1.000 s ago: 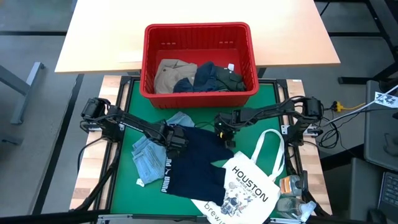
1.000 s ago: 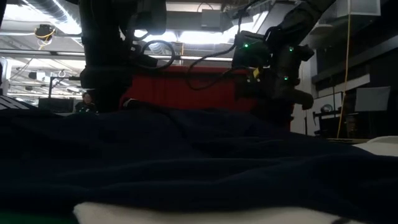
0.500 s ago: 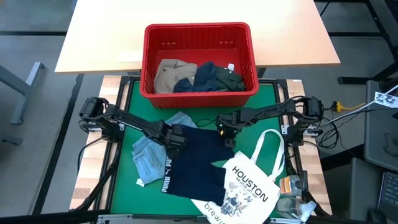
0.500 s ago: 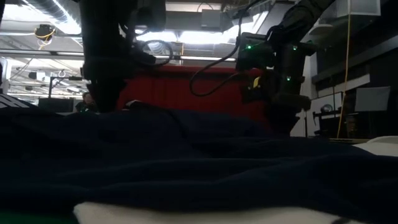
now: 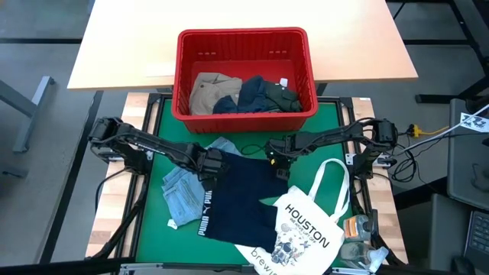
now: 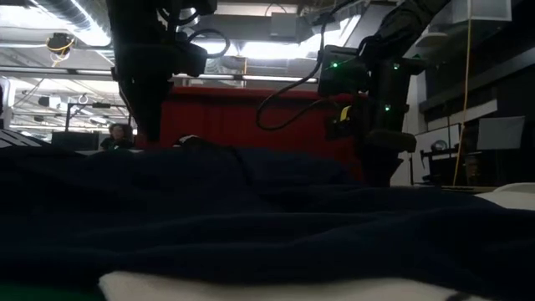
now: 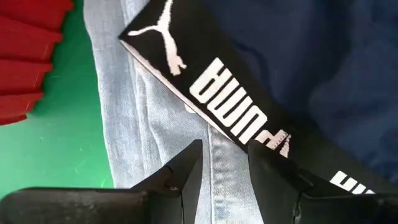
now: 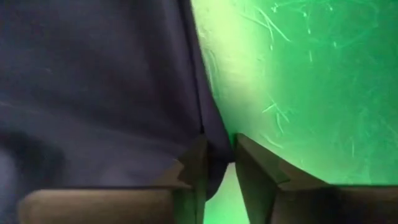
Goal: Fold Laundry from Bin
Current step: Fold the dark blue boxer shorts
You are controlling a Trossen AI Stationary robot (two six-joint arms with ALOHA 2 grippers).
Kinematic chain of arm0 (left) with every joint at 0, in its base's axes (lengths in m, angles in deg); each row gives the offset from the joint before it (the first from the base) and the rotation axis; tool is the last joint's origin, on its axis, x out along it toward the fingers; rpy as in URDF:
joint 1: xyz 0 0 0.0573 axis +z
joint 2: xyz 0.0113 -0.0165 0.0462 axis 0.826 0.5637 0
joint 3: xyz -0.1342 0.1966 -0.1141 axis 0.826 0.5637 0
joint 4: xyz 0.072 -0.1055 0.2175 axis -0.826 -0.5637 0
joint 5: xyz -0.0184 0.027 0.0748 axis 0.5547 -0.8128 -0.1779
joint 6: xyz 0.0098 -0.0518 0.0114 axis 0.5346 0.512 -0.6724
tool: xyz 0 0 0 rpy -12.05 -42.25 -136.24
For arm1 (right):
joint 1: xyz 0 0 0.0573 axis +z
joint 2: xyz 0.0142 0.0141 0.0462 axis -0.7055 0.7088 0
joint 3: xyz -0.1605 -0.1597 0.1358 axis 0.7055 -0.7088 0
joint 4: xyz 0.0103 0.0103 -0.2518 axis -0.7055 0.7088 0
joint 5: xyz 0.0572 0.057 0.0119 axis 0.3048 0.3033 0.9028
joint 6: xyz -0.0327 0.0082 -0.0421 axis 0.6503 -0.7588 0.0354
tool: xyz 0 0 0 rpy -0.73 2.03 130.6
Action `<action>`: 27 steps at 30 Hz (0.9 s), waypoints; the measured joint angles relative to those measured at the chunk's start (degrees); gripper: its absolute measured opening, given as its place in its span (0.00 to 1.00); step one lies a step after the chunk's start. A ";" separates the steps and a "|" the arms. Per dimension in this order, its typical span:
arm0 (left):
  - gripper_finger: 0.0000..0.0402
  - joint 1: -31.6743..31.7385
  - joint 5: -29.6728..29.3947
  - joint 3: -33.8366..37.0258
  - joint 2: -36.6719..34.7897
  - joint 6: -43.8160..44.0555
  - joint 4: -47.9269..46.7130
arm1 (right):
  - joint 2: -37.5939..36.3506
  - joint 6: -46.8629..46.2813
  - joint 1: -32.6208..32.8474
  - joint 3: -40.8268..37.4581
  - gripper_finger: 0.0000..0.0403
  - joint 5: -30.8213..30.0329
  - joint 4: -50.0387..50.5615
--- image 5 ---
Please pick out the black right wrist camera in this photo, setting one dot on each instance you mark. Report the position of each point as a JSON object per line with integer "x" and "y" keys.
{"x": 282, "y": 173}

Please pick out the grey side desk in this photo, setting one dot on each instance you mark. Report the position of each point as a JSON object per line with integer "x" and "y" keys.
{"x": 466, "y": 172}

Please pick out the grey metal table leg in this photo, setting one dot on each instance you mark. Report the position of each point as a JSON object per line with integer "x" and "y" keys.
{"x": 26, "y": 103}

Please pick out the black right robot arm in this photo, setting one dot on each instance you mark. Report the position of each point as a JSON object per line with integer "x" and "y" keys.
{"x": 336, "y": 135}

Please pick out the beige garment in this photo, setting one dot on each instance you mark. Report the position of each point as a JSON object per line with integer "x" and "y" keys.
{"x": 208, "y": 93}

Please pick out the light blue denim jeans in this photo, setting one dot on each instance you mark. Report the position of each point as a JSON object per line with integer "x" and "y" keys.
{"x": 183, "y": 195}

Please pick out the light wooden desk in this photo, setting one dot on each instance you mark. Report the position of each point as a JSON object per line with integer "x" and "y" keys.
{"x": 133, "y": 38}

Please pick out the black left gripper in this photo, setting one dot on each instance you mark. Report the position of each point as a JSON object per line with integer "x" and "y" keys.
{"x": 210, "y": 164}

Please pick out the wooden side board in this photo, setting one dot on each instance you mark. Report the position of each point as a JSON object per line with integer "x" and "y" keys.
{"x": 386, "y": 214}
{"x": 111, "y": 198}

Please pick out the yellow power plug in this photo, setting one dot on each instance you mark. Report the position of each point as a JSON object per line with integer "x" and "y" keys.
{"x": 417, "y": 132}

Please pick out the clear spray bottle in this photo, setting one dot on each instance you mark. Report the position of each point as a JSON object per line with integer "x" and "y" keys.
{"x": 359, "y": 256}

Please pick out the red plastic laundry bin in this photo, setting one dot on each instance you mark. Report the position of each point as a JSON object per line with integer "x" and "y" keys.
{"x": 183, "y": 76}

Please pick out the navy blue garment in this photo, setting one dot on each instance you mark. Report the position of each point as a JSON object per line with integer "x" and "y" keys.
{"x": 244, "y": 206}

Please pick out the white printed paper flag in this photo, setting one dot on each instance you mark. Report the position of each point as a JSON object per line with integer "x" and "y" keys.
{"x": 473, "y": 122}

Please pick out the white printed tote bag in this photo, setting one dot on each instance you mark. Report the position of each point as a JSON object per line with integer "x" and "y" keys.
{"x": 305, "y": 233}

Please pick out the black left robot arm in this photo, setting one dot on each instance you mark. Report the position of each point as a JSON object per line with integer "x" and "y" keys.
{"x": 145, "y": 143}

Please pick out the orange label pump bottle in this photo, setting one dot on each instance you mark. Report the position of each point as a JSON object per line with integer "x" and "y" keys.
{"x": 355, "y": 228}

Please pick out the black metal table frame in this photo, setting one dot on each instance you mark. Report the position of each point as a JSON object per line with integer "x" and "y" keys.
{"x": 344, "y": 102}

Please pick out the dark laptop keyboard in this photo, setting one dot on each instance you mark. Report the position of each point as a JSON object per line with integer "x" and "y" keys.
{"x": 477, "y": 237}

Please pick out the dark blue fleece garment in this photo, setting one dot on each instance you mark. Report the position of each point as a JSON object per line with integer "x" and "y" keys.
{"x": 250, "y": 97}

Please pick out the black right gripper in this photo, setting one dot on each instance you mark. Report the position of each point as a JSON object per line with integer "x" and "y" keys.
{"x": 280, "y": 151}

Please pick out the white label strip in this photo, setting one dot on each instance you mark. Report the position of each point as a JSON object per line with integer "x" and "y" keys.
{"x": 158, "y": 69}

